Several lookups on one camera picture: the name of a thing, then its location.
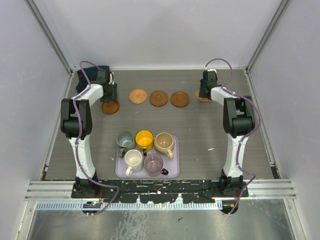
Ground white ceramic mug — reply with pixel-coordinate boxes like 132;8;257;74
124;149;144;177

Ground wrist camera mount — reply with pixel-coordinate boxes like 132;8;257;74
203;67;217;73
108;71;115;85

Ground yellow glass mug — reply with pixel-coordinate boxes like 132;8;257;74
135;130;154;156

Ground brown wooden coaster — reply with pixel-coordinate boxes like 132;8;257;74
100;101;120;115
170;91;190;108
149;90;168;107

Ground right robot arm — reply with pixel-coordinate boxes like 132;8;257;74
198;68;256;197

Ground beige ceramic mug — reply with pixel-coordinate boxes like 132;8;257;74
154;132;175;160

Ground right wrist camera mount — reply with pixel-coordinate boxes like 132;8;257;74
203;67;217;73

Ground clear purple glass mug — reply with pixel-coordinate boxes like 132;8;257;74
143;153;169;177

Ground dark folded cloth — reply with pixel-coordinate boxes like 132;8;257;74
76;65;111;94

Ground aluminium front rail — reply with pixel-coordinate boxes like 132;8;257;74
25;179;296;202

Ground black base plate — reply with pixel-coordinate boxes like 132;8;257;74
71;178;250;204

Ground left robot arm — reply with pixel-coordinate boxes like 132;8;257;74
60;65;117;198

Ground woven rattan coaster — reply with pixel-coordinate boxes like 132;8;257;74
195;89;210;102
129;88;148;104

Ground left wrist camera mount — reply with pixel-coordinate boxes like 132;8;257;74
108;71;115;85

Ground grey ceramic mug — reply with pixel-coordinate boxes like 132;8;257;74
116;131;136;158

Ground lavender plastic tray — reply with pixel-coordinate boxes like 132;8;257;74
115;134;181;178

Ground left aluminium frame post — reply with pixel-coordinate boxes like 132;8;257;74
25;0;73;75

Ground aluminium frame post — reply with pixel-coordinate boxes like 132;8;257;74
25;0;73;75
245;0;291;74

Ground right aluminium frame post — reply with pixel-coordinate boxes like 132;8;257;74
245;0;291;74

